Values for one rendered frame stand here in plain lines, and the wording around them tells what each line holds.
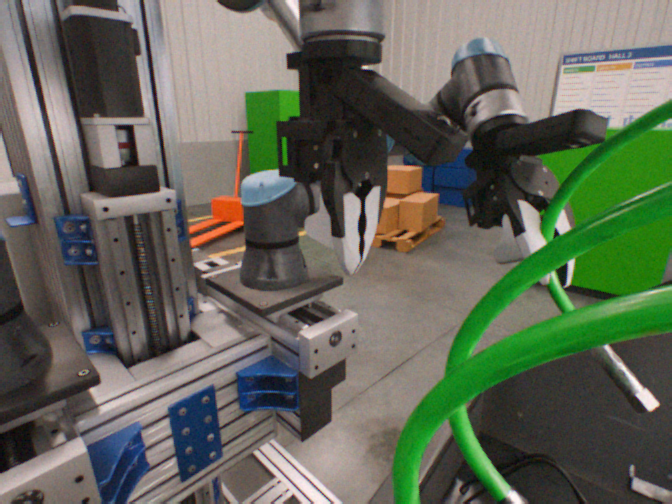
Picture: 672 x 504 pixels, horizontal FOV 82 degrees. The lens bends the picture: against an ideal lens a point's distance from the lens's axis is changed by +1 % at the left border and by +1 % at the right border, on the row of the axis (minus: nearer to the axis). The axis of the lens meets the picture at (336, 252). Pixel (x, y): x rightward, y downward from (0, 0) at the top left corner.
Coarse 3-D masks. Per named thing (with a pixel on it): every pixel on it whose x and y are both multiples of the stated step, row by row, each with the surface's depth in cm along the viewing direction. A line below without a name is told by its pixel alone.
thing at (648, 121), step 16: (656, 112) 31; (624, 128) 33; (640, 128) 32; (608, 144) 34; (624, 144) 33; (592, 160) 36; (576, 176) 37; (560, 192) 39; (560, 208) 39; (544, 224) 41; (560, 288) 41; (560, 304) 40
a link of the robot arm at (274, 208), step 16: (256, 176) 80; (272, 176) 79; (256, 192) 76; (272, 192) 76; (288, 192) 78; (304, 192) 81; (256, 208) 77; (272, 208) 77; (288, 208) 79; (304, 208) 81; (256, 224) 78; (272, 224) 78; (288, 224) 80; (304, 224) 84; (256, 240) 79; (272, 240) 79
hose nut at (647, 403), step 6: (642, 390) 36; (630, 396) 36; (636, 396) 35; (642, 396) 35; (648, 396) 35; (630, 402) 36; (636, 402) 35; (642, 402) 35; (648, 402) 35; (654, 402) 35; (636, 408) 35; (642, 408) 35; (648, 408) 35; (654, 408) 35
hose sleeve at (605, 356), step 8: (592, 352) 38; (600, 352) 38; (608, 352) 37; (600, 360) 38; (608, 360) 37; (616, 360) 37; (608, 368) 37; (616, 368) 37; (624, 368) 36; (608, 376) 38; (616, 376) 37; (624, 376) 36; (632, 376) 36; (616, 384) 37; (624, 384) 36; (632, 384) 36; (640, 384) 36; (624, 392) 36; (632, 392) 36
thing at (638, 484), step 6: (636, 480) 29; (642, 480) 29; (636, 486) 29; (642, 486) 29; (648, 486) 29; (654, 486) 29; (636, 492) 28; (642, 492) 28; (648, 492) 28; (654, 492) 28; (660, 492) 28; (666, 492) 28; (648, 498) 28; (654, 498) 28; (660, 498) 28; (666, 498) 28
